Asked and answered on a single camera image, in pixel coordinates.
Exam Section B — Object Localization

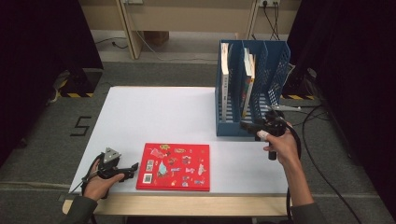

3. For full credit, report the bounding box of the black power cable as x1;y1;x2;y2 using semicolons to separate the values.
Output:
262;3;279;41
274;3;281;34

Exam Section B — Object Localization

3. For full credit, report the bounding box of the dark curtain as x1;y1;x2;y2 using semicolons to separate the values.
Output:
286;0;396;218
0;0;105;166

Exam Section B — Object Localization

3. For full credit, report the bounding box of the black yellow striped base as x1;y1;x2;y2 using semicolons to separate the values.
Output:
54;68;104;99
279;66;317;101

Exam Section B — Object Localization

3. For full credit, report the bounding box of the long black floor cable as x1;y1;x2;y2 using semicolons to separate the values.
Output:
301;104;363;224

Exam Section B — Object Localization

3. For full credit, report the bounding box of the black cable with plug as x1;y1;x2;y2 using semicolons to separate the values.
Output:
93;36;129;49

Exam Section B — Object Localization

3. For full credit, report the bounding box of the white cable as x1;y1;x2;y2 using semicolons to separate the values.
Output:
134;29;219;63

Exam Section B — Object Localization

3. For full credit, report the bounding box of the person's right hand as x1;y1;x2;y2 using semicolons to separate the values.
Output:
258;122;301;167

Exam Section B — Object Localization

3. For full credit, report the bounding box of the thick black gripper cable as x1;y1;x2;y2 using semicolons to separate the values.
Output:
284;122;303;220

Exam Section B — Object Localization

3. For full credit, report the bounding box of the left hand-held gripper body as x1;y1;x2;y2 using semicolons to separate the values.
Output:
98;147;125;180

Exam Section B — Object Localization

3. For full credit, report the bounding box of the person's left hand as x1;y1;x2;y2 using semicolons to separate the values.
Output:
82;159;125;202

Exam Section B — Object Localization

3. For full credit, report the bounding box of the white picture book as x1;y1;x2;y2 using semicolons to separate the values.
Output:
219;42;232;124

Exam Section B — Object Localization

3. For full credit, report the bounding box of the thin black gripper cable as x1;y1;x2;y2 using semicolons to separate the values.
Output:
69;152;106;195

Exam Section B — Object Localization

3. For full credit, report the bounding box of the beige wooden desk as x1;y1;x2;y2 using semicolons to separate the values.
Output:
78;0;303;61

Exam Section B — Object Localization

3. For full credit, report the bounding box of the red book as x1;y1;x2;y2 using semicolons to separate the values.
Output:
135;142;211;192

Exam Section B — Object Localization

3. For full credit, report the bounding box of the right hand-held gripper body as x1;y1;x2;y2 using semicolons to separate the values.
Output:
257;105;303;161

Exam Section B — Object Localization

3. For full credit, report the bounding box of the yellow book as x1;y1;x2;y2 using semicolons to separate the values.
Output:
247;53;257;94

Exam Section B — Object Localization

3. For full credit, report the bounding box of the blue file rack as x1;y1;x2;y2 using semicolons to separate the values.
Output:
214;39;292;138

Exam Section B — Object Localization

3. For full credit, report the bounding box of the brown cardboard box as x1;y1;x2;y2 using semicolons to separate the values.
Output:
143;31;171;47

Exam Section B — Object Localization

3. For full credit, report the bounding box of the teal book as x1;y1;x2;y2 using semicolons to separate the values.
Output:
242;47;251;119

